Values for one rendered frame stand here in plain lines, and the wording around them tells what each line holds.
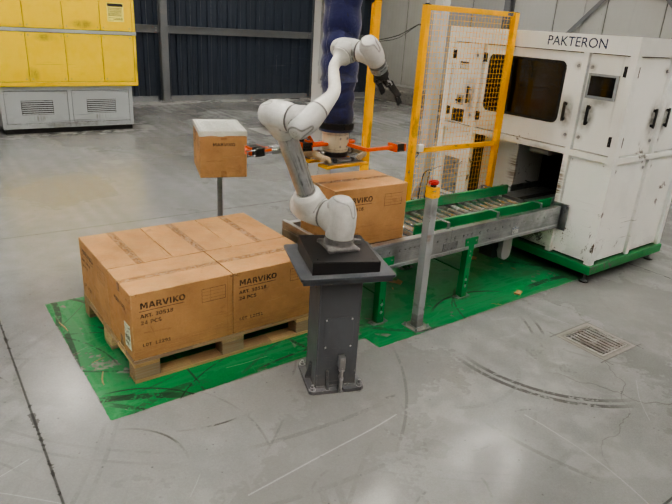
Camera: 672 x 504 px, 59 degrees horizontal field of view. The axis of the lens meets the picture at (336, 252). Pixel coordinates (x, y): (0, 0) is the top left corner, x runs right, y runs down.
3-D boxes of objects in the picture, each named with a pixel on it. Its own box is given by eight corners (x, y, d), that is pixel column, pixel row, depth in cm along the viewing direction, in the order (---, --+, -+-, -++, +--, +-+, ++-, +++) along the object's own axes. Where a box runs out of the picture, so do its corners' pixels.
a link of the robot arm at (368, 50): (390, 55, 294) (368, 51, 301) (381, 32, 281) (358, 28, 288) (380, 72, 291) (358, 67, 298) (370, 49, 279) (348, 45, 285)
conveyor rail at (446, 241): (552, 225, 510) (556, 204, 503) (557, 227, 507) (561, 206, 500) (338, 278, 379) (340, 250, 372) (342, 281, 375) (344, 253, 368)
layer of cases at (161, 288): (243, 260, 464) (243, 212, 449) (314, 311, 391) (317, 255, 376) (84, 292, 396) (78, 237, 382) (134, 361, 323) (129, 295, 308)
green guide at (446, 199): (498, 191, 551) (499, 181, 547) (507, 193, 543) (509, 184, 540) (365, 214, 460) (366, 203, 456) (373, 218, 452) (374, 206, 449)
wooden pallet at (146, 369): (243, 277, 470) (243, 260, 464) (314, 330, 396) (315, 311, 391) (85, 312, 401) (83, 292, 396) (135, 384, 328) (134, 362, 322)
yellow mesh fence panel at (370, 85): (351, 239, 566) (368, 2, 489) (361, 240, 566) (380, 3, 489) (350, 275, 485) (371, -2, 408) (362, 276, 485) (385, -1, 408)
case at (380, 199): (368, 220, 447) (372, 169, 432) (402, 237, 416) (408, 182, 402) (300, 231, 415) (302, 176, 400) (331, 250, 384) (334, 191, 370)
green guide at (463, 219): (547, 206, 511) (549, 196, 508) (557, 209, 503) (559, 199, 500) (412, 235, 420) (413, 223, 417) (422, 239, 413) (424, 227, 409)
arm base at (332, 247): (367, 251, 313) (368, 241, 311) (329, 254, 304) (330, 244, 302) (352, 238, 328) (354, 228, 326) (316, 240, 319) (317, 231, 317)
